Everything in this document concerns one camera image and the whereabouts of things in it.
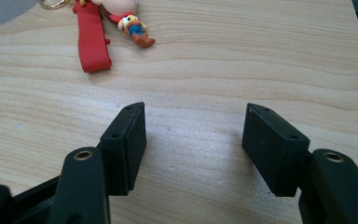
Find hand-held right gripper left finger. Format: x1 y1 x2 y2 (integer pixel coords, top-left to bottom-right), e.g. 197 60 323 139
48 101 147 224

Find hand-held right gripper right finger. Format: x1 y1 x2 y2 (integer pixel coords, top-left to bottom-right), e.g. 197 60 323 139
241 103 358 224

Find white grey object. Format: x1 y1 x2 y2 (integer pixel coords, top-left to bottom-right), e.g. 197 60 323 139
0 0 41 34

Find red rubber keychain strap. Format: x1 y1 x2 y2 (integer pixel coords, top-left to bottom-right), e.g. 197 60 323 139
72 0 113 74

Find cartoon figure keychain toy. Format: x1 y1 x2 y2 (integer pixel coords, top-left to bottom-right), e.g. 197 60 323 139
90 0 157 49

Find gold metal key ring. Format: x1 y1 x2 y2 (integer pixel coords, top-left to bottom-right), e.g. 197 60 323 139
39 0 72 10

